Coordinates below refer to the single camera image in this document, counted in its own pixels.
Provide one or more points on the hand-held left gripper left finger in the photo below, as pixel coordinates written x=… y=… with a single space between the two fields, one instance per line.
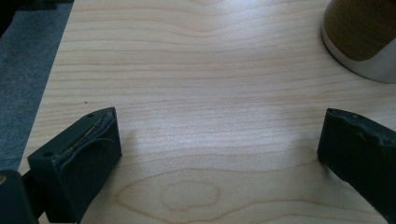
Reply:
x=84 y=161

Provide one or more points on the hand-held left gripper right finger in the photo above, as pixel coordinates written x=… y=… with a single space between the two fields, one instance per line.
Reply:
x=358 y=152

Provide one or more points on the brown and white round container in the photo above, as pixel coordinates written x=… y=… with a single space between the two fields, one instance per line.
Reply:
x=361 y=31

